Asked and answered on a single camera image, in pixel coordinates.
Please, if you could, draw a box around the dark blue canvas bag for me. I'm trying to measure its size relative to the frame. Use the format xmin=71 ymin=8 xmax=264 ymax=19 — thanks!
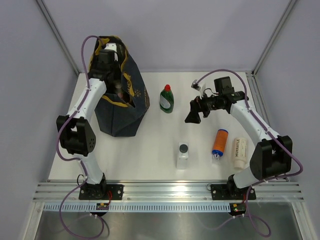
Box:
xmin=88 ymin=35 xmax=150 ymax=137

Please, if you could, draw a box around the green dish soap bottle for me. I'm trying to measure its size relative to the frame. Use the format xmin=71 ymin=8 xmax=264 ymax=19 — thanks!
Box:
xmin=159 ymin=84 xmax=174 ymax=114

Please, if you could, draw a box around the aluminium mounting rail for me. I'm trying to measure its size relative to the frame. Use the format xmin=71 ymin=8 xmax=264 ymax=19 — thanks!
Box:
xmin=32 ymin=181 xmax=304 ymax=203

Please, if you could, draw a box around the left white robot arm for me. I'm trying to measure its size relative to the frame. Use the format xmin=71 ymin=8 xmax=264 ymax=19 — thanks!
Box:
xmin=55 ymin=70 xmax=108 ymax=200

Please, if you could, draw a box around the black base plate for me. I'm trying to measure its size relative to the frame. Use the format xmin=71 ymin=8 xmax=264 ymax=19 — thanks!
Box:
xmin=209 ymin=183 xmax=257 ymax=201
xmin=78 ymin=183 xmax=124 ymax=201

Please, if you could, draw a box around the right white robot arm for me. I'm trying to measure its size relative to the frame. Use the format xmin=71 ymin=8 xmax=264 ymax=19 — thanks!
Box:
xmin=185 ymin=76 xmax=293 ymax=199

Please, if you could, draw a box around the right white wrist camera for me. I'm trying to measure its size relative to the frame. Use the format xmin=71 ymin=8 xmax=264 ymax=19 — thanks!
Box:
xmin=191 ymin=79 xmax=206 ymax=98

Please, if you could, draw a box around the slotted grey cable duct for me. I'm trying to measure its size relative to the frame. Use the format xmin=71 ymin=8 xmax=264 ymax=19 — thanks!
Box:
xmin=43 ymin=202 xmax=231 ymax=213

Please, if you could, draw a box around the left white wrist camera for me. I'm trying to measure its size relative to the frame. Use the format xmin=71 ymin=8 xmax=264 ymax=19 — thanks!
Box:
xmin=104 ymin=43 xmax=119 ymax=62

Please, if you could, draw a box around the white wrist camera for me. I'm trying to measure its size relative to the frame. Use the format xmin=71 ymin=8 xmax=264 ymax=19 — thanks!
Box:
xmin=191 ymin=79 xmax=206 ymax=98
xmin=104 ymin=43 xmax=119 ymax=62

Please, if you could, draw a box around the cream Murrayle bottle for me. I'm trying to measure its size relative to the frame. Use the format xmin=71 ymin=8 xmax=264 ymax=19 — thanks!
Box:
xmin=232 ymin=137 xmax=248 ymax=170

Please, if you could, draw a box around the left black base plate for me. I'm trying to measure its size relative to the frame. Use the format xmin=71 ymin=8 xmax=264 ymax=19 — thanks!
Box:
xmin=78 ymin=183 xmax=124 ymax=201

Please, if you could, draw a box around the orange blue tube bottle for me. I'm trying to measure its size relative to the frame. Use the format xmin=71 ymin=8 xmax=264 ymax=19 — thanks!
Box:
xmin=211 ymin=128 xmax=229 ymax=160

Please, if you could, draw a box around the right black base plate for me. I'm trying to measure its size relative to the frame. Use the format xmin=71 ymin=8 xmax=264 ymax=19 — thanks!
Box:
xmin=209 ymin=183 xmax=257 ymax=201

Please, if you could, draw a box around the clear bottle black cap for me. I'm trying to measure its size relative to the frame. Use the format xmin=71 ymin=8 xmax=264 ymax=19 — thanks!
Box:
xmin=176 ymin=142 xmax=189 ymax=170

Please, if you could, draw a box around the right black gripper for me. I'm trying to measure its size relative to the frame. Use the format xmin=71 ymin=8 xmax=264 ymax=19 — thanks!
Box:
xmin=185 ymin=89 xmax=222 ymax=124

